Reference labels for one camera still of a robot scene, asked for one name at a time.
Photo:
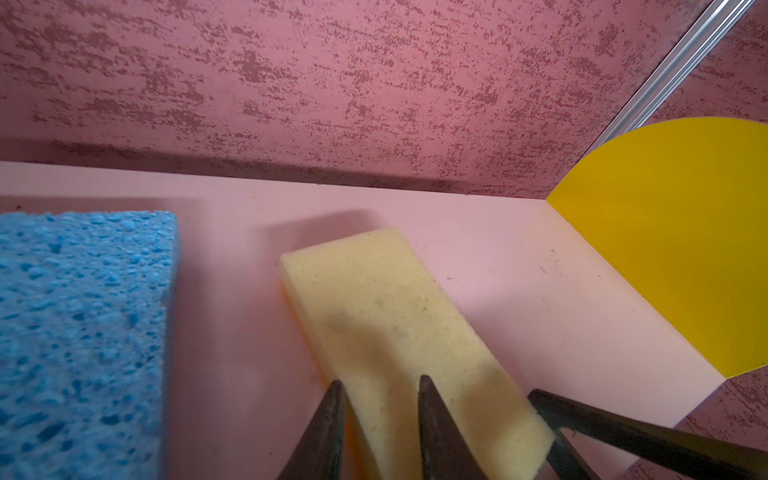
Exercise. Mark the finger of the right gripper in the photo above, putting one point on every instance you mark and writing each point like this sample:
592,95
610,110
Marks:
567,463
691,455

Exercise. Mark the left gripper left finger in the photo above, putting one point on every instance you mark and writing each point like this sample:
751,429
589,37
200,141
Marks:
318,454

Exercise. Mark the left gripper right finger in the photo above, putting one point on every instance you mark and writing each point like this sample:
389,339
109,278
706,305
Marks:
443,450

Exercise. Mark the yellow sponge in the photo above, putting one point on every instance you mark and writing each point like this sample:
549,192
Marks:
376,320

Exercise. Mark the blue sponge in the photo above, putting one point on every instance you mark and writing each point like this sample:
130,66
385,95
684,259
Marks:
86,309

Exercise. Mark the yellow shelf pink blue boards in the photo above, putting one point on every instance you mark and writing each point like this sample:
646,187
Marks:
555,313

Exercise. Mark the right aluminium corner post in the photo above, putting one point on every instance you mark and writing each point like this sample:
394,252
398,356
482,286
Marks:
714,23

